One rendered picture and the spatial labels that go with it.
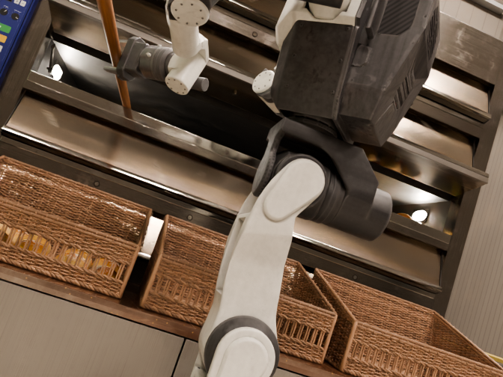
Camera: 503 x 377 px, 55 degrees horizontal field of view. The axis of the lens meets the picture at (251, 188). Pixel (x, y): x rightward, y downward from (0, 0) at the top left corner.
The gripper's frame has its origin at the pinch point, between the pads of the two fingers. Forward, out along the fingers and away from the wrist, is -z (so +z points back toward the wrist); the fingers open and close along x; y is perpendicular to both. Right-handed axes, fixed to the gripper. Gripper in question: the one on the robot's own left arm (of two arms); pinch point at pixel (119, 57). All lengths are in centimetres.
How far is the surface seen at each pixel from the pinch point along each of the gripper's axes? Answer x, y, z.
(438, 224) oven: -4, 135, 81
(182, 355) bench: 69, 22, 38
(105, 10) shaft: 2.1, -27.1, 19.1
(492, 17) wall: -403, 583, 44
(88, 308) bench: 65, 7, 16
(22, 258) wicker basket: 59, -1, -4
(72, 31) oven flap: -17, 25, -51
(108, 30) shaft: 2.1, -18.8, 13.0
